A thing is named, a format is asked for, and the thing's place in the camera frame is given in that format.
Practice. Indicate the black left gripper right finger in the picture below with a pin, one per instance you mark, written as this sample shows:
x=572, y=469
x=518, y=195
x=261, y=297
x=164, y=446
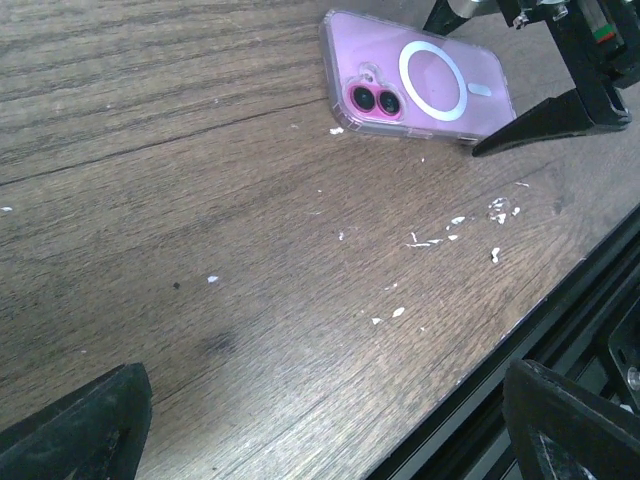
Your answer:
x=559, y=430

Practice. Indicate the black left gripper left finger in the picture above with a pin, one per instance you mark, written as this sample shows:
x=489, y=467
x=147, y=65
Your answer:
x=97, y=431

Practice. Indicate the pink phone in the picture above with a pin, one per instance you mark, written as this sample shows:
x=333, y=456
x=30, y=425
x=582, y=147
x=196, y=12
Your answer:
x=384, y=78

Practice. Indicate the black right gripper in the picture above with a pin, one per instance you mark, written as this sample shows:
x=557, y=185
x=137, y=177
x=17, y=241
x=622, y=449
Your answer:
x=607, y=31

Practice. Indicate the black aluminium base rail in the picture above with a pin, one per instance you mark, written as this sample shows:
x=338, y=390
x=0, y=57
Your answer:
x=586, y=330

